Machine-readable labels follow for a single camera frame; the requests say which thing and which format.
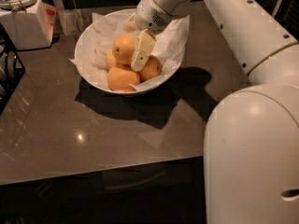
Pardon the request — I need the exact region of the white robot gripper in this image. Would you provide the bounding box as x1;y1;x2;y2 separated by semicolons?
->
126;0;172;72

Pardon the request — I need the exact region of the orange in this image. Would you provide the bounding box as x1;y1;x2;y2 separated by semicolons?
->
138;56;163;82
106;50;117;70
112;35;135;65
107;66;140;91

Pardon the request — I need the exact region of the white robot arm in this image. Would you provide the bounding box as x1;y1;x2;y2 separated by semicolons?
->
126;0;299;224

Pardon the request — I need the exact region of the white ceramic bowl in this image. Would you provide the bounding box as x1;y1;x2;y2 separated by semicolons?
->
74;8;187;95

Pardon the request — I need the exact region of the white paper liner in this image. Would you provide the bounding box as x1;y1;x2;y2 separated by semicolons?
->
68;12;191;93

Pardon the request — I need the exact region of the clear plastic container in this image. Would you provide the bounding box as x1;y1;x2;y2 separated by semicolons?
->
58;9;91;35

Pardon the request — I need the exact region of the white ceramic canister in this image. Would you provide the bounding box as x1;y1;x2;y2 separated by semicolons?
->
0;0;56;50

